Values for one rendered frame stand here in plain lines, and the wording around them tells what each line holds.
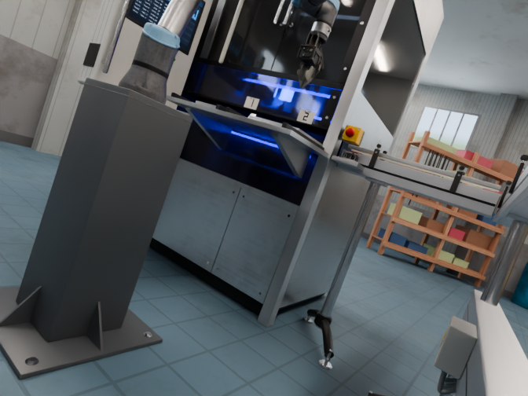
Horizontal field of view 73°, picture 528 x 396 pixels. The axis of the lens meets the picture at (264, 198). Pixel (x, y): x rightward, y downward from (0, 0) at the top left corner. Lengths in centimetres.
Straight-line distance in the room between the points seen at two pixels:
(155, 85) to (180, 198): 106
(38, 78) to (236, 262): 378
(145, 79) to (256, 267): 104
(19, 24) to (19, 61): 38
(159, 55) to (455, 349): 109
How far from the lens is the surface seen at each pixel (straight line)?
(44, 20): 511
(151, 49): 123
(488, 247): 813
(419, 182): 169
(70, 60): 503
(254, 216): 182
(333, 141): 170
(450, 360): 84
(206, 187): 203
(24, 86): 504
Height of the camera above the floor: 71
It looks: 4 degrees down
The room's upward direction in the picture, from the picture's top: 20 degrees clockwise
